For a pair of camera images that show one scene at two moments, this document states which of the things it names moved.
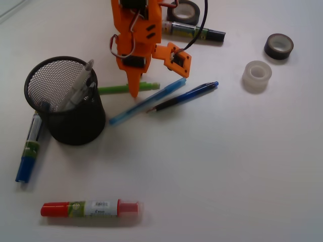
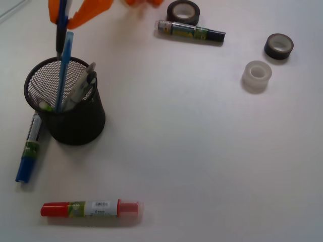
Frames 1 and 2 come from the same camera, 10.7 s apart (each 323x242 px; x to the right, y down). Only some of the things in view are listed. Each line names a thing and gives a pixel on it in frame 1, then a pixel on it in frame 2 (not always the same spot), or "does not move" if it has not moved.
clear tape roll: (256, 74) does not move
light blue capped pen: (177, 83) to (64, 71)
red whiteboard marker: (95, 208) does not move
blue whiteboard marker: (31, 146) does not move
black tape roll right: (278, 46) does not move
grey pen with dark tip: (78, 95) to (92, 80)
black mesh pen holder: (66, 90) does not move
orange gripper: (139, 22) to (54, 9)
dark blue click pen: (198, 89) to (61, 28)
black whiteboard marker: (190, 31) does not move
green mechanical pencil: (144, 85) to (44, 105)
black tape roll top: (186, 12) does not move
